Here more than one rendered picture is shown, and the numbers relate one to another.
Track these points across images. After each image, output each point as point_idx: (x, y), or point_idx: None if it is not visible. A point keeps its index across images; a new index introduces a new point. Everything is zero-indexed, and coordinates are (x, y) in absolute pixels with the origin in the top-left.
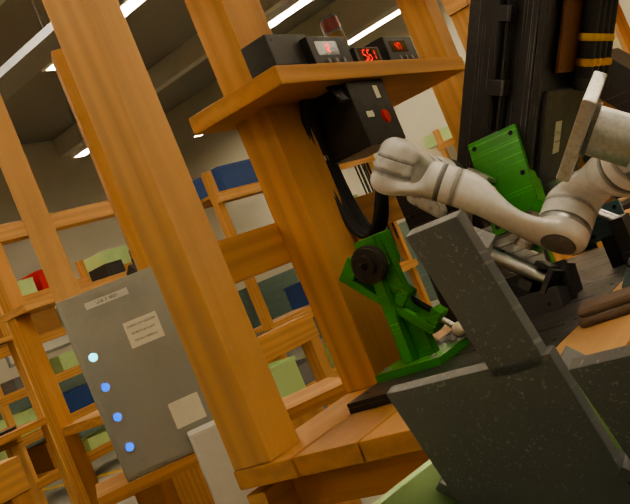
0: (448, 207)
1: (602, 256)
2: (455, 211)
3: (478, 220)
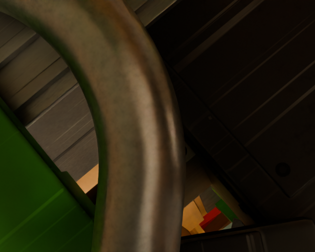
0: None
1: (79, 123)
2: (283, 106)
3: (182, 107)
